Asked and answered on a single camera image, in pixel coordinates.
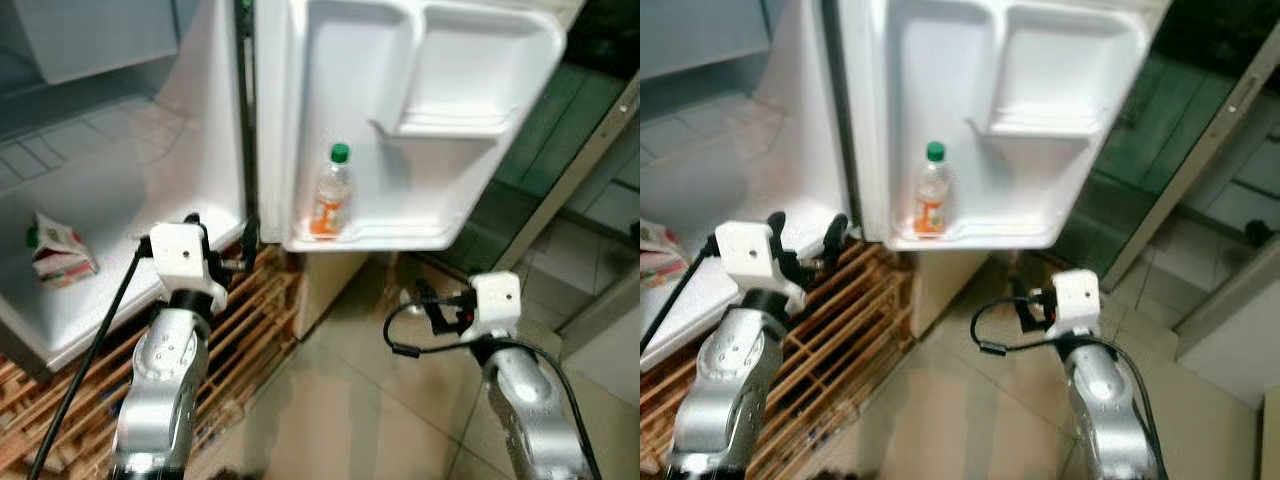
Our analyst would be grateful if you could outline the orange juice bottle green cap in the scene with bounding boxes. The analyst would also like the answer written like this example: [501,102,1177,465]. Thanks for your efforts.
[310,143,354,241]
[913,141,953,239]

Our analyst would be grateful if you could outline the white red green carton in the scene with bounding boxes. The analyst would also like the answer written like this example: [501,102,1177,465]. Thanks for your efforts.
[28,212,99,291]
[640,220,691,289]

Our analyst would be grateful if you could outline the white fridge door shelf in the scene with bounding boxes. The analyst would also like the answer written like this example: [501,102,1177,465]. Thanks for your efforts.
[368,98,523,141]
[965,98,1111,141]

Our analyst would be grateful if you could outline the fridge door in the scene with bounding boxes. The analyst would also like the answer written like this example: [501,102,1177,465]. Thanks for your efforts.
[838,0,1173,251]
[253,0,588,253]

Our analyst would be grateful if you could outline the wooden slat pallet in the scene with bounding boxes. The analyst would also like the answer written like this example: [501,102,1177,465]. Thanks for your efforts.
[0,245,303,480]
[640,240,917,480]

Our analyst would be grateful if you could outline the beige cabinet side panel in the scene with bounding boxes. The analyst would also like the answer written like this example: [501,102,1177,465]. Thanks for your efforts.
[908,248,963,336]
[293,250,369,341]

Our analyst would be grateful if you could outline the white cabinet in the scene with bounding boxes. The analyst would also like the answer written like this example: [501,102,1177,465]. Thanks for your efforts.
[1175,235,1280,411]

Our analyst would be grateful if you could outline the dark green panel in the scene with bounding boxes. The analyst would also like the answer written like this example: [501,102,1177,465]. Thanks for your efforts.
[470,0,641,271]
[1050,0,1280,281]

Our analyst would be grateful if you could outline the grey freezer compartment flap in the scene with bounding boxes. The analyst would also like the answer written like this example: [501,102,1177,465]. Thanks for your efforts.
[10,0,183,86]

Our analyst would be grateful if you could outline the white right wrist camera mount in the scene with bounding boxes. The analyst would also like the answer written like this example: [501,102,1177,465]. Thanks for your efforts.
[468,271,523,339]
[1050,269,1103,339]

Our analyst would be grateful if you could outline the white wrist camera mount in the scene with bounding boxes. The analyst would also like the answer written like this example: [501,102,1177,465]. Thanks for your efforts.
[148,222,229,306]
[714,220,806,306]
[468,271,523,339]
[1050,269,1103,339]

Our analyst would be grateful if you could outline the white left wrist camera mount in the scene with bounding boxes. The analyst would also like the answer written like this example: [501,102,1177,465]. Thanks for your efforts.
[714,220,806,306]
[148,222,229,306]

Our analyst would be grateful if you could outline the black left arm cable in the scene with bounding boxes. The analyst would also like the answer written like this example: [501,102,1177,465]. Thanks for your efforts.
[28,238,153,480]
[640,236,721,356]

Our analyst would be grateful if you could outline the beige door frame beam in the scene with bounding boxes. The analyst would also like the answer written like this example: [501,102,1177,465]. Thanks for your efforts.
[495,75,641,271]
[1100,20,1280,291]

